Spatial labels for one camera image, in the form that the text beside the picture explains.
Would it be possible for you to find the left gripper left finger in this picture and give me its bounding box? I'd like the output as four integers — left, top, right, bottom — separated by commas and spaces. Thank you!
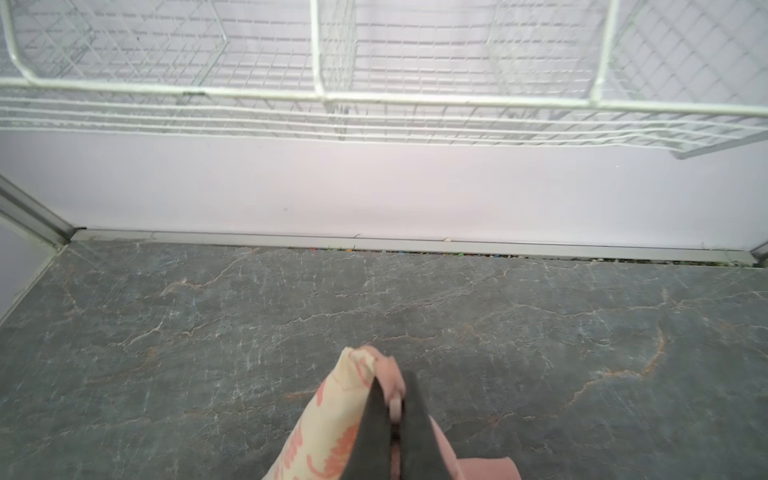
340, 379, 392, 480

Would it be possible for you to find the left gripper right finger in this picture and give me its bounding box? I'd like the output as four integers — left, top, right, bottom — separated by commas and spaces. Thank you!
399, 371, 451, 480

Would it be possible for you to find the pink Snoopy zip jacket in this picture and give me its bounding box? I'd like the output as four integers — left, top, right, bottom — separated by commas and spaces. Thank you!
266, 346, 520, 479

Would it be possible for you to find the white wire shelf basket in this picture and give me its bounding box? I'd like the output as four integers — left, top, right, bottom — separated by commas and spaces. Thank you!
1, 1, 767, 159

